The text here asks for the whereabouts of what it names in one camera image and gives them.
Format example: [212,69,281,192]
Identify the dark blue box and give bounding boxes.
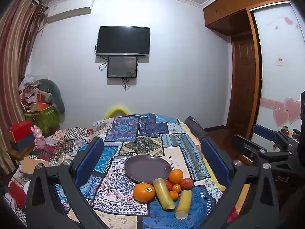
[10,135,37,152]

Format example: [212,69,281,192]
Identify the wooden overhead cabinet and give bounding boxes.
[203,0,290,37]

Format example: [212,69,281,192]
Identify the medium orange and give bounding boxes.
[168,169,184,185]

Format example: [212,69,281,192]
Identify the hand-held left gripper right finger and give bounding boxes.
[201,136,280,229]

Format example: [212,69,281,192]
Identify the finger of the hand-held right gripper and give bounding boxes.
[253,124,298,151]
[231,135,295,170]

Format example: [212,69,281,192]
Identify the white air conditioner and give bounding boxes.
[46,0,94,24]

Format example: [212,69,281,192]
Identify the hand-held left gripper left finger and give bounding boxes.
[25,136,105,229]

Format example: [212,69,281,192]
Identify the dark purple round plate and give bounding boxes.
[124,155,172,184]

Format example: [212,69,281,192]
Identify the orange yellow quilt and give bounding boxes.
[202,157,253,223]

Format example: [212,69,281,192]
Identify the patchwork printed blanket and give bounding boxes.
[7,113,230,229]

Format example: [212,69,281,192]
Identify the yellow sugarcane piece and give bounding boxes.
[175,189,192,219]
[153,178,176,210]

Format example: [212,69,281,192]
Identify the pink plush toy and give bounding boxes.
[33,124,46,150]

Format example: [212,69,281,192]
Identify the grey plush cushion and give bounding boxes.
[39,78,65,115]

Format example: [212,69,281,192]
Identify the striped brown curtain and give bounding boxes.
[0,0,50,175]

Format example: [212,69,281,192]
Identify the yellow curved chair back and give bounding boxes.
[105,104,130,119]

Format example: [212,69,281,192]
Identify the red box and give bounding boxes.
[8,121,34,143]

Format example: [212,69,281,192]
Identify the brown wooden door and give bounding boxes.
[226,34,261,134]

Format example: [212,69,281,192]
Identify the green printed box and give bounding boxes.
[25,105,60,134]

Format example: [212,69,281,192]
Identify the white heart-print wardrobe door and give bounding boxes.
[249,1,305,153]

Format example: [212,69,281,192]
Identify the large orange with sticker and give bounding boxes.
[133,183,156,203]

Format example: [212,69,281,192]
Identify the black wall television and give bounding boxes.
[96,26,151,57]

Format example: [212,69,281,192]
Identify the brown cardboard box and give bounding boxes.
[20,157,50,175]

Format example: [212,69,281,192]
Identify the small black wall monitor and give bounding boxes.
[107,56,139,79]

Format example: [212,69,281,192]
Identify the grey bag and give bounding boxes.
[184,116,207,140]

